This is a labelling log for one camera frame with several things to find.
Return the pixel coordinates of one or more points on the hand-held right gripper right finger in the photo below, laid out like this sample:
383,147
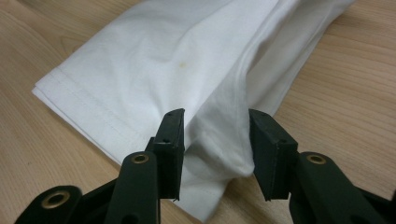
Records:
274,161

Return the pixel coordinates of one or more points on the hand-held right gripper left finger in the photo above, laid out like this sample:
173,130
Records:
169,161

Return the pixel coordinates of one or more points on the white printed t-shirt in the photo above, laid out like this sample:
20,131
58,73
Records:
155,62

